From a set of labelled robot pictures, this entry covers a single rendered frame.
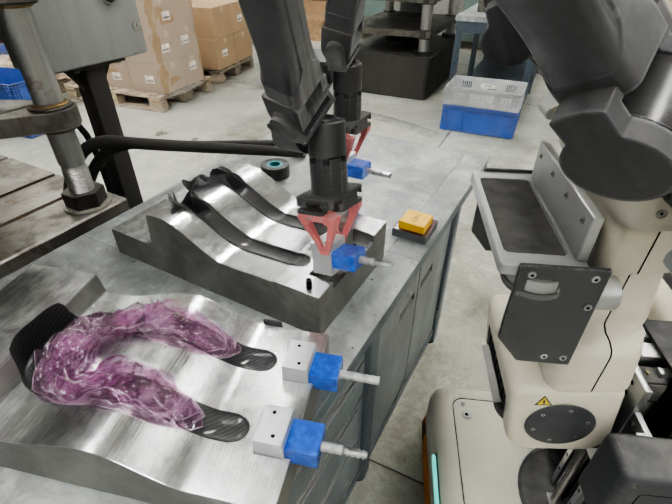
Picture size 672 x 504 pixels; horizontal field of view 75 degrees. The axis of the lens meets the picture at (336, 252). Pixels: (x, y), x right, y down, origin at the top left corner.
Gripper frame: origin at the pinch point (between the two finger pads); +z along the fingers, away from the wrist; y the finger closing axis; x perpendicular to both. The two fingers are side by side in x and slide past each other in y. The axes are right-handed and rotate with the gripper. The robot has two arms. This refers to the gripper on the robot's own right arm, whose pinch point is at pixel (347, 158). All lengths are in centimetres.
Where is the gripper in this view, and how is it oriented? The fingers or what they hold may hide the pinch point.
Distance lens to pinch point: 97.7
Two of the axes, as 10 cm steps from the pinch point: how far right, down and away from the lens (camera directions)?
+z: 0.1, 8.1, 5.8
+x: 8.7, 2.8, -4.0
